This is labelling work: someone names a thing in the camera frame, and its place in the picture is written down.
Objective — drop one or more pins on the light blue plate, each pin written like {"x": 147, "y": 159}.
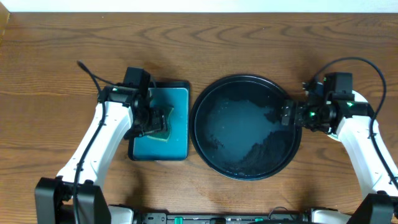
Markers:
{"x": 358, "y": 98}

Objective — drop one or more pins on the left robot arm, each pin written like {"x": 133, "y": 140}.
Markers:
{"x": 75, "y": 194}

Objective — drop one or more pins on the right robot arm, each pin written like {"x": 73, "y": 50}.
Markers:
{"x": 352, "y": 123}

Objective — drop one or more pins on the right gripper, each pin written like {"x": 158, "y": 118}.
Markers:
{"x": 300, "y": 107}

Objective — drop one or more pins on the black rectangular tray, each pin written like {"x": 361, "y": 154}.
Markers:
{"x": 183, "y": 155}

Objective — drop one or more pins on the teal tray liner mat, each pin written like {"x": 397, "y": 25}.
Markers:
{"x": 178, "y": 143}

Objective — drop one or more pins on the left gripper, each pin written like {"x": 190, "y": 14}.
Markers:
{"x": 156, "y": 120}

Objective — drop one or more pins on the green yellow sponge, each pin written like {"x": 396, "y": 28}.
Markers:
{"x": 165, "y": 134}

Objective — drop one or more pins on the round black tray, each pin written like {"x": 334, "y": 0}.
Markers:
{"x": 236, "y": 129}

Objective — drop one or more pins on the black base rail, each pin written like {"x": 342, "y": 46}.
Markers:
{"x": 164, "y": 218}

